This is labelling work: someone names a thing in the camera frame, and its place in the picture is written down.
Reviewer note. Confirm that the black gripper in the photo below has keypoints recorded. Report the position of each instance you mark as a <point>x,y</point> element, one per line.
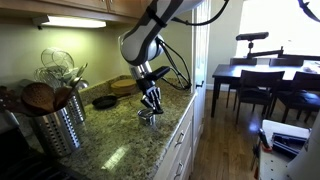
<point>150,89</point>

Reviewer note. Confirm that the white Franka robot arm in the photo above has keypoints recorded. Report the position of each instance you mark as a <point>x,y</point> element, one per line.
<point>140,43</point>

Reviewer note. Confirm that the large steel measuring cup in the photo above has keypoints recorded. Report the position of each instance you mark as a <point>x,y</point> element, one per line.
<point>146,119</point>

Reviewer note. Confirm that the black cast iron skillet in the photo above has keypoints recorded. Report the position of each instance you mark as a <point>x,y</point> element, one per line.
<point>104,102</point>

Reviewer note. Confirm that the base cabinet with drawers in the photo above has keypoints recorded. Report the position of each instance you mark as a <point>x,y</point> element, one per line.
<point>180,155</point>

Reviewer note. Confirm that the white door panel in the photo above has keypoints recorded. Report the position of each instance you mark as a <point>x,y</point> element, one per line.
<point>203,50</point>

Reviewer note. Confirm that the small perforated steel utensil holder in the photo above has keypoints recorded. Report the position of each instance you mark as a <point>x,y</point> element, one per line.
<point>76,108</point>

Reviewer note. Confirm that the steel ladle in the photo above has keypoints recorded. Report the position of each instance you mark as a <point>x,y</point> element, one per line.
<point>78,75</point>

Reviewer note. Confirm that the dark wooden dining table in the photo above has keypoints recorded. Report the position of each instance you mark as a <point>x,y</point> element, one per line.
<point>230,70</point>

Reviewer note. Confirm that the plain wooden spoon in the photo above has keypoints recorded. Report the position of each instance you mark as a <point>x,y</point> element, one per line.
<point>62,96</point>

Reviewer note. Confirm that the dark wooden dining chair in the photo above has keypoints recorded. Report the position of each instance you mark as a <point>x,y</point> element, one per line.
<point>242,61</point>
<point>301,95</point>
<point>286,62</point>
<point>260,85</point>

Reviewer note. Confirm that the wooden upper cabinets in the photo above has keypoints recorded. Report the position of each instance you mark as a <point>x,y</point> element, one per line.
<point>126,6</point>

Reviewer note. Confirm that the large perforated steel utensil holder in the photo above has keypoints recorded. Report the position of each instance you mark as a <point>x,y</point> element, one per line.
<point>55,133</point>

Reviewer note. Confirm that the under-cabinet strip light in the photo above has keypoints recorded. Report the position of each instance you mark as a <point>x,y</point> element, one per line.
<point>73,22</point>

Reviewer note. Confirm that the wooden slotted spoon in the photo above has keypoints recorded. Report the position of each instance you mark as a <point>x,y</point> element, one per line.
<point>38,97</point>

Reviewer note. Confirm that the black red hand tool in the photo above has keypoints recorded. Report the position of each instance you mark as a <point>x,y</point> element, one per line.
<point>264,140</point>

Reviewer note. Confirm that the white perforated robot table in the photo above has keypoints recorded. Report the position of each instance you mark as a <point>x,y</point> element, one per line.
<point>273,166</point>

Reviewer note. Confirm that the black tool case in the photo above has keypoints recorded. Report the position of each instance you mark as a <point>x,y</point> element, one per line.
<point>288,144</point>

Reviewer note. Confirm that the stainless gas stove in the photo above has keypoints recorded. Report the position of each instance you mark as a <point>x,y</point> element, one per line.
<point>20,166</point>

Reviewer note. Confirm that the bright window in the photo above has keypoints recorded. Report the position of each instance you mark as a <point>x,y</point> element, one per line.
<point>280,26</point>

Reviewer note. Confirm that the white cloth item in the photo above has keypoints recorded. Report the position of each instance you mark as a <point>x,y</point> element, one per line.
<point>310,69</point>

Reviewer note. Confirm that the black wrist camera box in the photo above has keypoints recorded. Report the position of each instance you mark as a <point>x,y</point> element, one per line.
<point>160,72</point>

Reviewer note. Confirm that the black stereo camera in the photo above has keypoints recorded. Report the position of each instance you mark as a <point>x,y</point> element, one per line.
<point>252,36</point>

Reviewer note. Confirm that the black camera stand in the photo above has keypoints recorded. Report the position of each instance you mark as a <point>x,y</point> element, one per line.
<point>263,53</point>

